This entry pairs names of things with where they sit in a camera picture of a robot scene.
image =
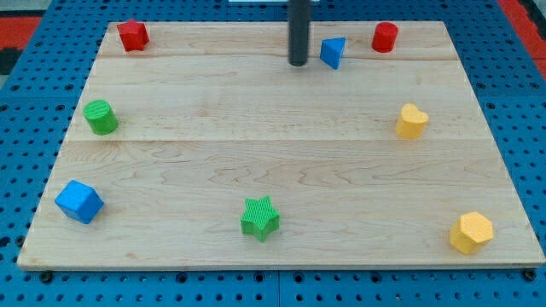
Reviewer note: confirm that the yellow hexagon block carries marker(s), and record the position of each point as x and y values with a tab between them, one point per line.
471	232

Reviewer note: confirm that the light wooden board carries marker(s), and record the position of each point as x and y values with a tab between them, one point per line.
211	113

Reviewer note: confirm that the yellow heart block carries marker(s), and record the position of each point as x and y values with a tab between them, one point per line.
411	122

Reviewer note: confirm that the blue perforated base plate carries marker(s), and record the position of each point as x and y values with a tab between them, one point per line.
40	95

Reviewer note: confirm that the red cylinder block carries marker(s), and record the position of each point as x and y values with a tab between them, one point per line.
385	36

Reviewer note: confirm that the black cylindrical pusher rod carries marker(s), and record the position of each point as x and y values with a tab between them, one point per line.
299	16

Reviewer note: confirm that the green star block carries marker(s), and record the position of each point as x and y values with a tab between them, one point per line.
260	218

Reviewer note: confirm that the blue triangle block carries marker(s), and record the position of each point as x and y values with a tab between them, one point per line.
331	51

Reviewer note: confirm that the red star block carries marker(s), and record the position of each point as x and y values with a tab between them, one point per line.
133	35

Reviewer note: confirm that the blue cube block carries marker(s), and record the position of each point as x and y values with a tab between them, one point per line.
79	202

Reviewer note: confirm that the green cylinder block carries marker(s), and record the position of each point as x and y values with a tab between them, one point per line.
100	117

